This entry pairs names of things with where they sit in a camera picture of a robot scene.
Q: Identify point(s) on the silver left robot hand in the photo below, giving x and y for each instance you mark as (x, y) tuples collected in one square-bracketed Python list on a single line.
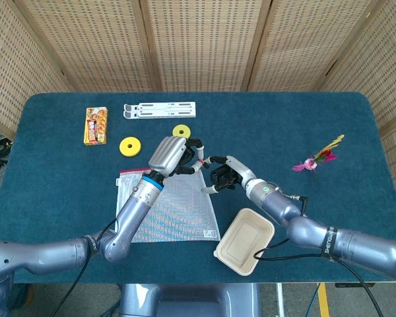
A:
[(166, 153)]

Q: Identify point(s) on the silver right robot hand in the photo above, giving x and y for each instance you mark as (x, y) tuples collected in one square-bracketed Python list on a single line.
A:
[(241, 168)]

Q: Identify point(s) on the white mesh zipper pouch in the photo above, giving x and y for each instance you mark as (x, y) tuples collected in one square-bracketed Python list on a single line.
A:
[(184, 211)]

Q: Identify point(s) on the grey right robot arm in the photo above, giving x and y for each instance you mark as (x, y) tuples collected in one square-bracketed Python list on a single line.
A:
[(349, 244)]

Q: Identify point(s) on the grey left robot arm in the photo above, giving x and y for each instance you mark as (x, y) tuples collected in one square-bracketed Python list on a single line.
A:
[(132, 214)]

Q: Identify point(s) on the white folding laptop stand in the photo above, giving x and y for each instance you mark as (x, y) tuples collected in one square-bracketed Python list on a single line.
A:
[(158, 110)]

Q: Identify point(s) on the teal blue table cloth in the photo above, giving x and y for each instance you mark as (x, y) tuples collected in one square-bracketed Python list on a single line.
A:
[(267, 125)]

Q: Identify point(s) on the colourful feather shuttlecock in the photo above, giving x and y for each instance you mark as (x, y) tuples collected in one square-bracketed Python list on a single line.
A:
[(308, 164)]

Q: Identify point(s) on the beige pulp food container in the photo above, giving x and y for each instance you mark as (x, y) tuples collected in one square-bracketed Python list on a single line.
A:
[(244, 241)]

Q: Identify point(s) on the yellow curry roux box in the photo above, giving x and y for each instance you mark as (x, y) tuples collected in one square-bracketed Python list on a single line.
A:
[(95, 127)]

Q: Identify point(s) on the woven rattan screen panel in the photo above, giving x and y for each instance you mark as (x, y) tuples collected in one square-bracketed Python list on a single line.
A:
[(201, 46), (95, 46), (13, 66), (303, 46), (389, 82)]

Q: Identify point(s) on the grey robot torso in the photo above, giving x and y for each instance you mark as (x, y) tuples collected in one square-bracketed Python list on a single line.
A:
[(191, 300)]

